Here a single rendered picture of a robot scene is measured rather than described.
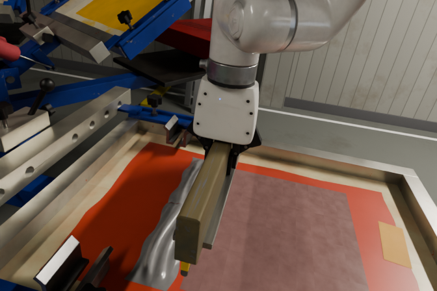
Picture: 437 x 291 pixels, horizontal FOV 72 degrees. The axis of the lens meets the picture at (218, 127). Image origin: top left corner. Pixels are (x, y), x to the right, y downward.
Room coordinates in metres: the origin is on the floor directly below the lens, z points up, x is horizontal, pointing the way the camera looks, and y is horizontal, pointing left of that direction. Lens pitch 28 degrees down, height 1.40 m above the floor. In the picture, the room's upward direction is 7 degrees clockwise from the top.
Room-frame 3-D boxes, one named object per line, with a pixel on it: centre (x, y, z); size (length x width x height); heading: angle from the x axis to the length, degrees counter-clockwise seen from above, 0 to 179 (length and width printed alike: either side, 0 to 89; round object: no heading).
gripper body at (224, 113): (0.45, -0.01, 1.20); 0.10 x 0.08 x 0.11; 81
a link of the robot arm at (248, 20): (0.41, -0.02, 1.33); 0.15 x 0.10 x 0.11; 32
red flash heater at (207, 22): (1.71, 0.06, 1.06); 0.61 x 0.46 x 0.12; 141
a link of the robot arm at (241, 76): (0.45, 0.00, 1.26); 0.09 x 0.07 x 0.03; 81
